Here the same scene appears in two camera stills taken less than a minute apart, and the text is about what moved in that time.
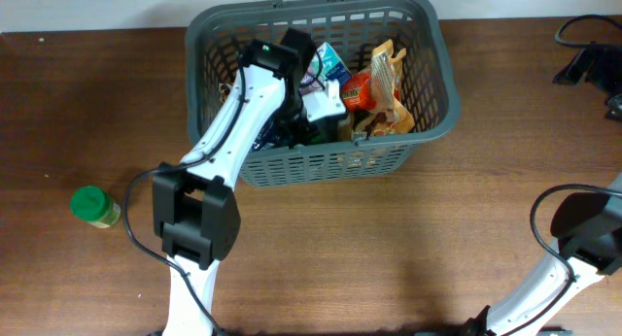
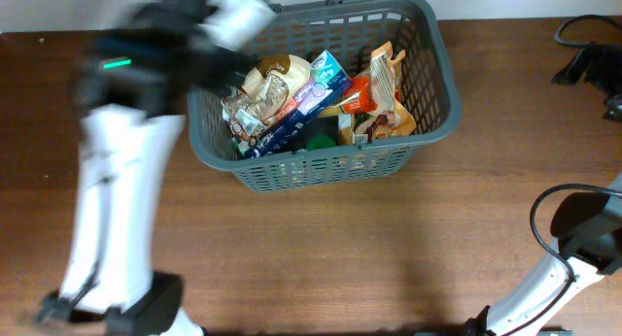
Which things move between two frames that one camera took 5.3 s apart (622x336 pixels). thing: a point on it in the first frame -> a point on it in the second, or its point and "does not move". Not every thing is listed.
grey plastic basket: [365, 77] does not move
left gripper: [300, 137] -> [231, 75]
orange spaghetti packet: [359, 92] does not move
